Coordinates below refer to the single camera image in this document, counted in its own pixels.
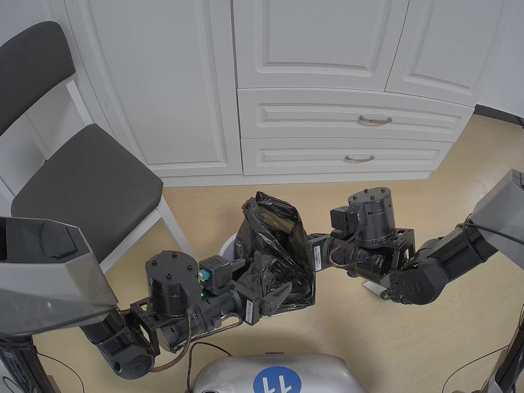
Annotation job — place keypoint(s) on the white trash bin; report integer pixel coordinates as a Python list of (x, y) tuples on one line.
[(227, 246)]

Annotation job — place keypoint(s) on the white wardrobe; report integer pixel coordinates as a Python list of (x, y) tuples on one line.
[(311, 35)]

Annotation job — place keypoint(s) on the clear printed wrapper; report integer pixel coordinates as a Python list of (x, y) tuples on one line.
[(370, 288)]

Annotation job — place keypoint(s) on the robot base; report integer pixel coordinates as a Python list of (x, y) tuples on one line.
[(327, 377)]

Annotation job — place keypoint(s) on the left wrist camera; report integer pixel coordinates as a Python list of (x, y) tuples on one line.
[(217, 274)]

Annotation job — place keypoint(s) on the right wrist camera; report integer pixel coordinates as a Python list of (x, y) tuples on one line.
[(342, 219)]

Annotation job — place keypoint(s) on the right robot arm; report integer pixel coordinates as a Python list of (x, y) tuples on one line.
[(442, 260)]

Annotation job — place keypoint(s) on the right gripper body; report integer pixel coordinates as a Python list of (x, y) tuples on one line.
[(325, 256)]

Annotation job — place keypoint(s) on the grey cushioned white chair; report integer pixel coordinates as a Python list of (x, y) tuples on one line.
[(90, 186)]

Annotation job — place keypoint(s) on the crumpled black plastic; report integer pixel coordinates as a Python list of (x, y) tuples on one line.
[(389, 297)]

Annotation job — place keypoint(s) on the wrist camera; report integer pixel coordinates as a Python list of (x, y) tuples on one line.
[(342, 219), (217, 274)]

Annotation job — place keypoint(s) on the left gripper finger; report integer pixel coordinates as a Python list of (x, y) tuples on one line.
[(268, 307)]

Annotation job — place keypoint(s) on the black plastic bag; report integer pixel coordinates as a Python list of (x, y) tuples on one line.
[(278, 244)]

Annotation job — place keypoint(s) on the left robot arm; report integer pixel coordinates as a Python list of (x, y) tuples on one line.
[(49, 281)]

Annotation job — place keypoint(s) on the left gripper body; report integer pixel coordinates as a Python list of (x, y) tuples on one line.
[(227, 305)]

